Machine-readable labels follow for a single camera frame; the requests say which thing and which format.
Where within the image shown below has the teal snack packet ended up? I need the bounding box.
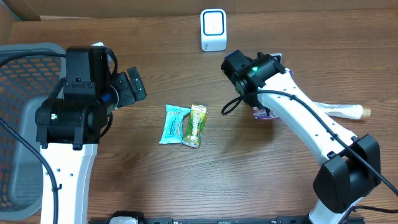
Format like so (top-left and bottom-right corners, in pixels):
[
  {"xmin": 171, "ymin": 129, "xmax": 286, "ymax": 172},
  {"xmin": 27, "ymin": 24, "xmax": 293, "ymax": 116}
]
[{"xmin": 159, "ymin": 105, "xmax": 191, "ymax": 144}]

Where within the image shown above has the green juice pouch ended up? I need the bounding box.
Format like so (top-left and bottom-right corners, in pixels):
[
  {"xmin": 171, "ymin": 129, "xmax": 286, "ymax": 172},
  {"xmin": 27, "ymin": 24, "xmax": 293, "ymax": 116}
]
[{"xmin": 183, "ymin": 105, "xmax": 207, "ymax": 148}]

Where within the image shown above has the red purple snack packet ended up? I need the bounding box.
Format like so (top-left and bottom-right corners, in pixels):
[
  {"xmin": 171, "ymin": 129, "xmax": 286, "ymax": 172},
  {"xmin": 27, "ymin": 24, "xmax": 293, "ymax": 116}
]
[{"xmin": 252, "ymin": 68, "xmax": 295, "ymax": 121}]

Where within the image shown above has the white tube with gold cap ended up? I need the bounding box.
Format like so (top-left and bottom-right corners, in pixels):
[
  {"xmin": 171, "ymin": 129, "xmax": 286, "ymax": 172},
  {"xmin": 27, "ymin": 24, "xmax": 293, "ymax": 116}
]
[{"xmin": 315, "ymin": 102, "xmax": 371, "ymax": 120}]

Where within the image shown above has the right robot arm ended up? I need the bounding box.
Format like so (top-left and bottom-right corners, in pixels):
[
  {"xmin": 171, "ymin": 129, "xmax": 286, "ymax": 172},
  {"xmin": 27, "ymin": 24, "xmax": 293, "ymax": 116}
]
[{"xmin": 221, "ymin": 50, "xmax": 381, "ymax": 223}]

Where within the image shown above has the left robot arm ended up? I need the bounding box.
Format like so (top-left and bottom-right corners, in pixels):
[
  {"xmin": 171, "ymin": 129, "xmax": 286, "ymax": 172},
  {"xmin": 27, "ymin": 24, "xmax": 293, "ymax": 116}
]
[{"xmin": 35, "ymin": 45, "xmax": 147, "ymax": 223}]

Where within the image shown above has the white barcode scanner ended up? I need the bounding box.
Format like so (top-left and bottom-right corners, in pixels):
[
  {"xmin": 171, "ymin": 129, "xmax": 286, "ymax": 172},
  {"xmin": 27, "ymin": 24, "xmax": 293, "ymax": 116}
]
[{"xmin": 200, "ymin": 8, "xmax": 228, "ymax": 52}]

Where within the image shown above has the grey plastic basket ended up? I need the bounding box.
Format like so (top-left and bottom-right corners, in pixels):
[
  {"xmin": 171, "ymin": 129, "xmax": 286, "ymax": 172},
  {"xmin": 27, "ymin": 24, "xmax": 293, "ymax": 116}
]
[{"xmin": 0, "ymin": 42, "xmax": 68, "ymax": 222}]

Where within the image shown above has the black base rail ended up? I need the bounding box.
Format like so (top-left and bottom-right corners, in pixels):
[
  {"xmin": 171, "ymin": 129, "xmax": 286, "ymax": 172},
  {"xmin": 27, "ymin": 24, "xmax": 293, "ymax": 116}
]
[{"xmin": 88, "ymin": 210, "xmax": 364, "ymax": 224}]

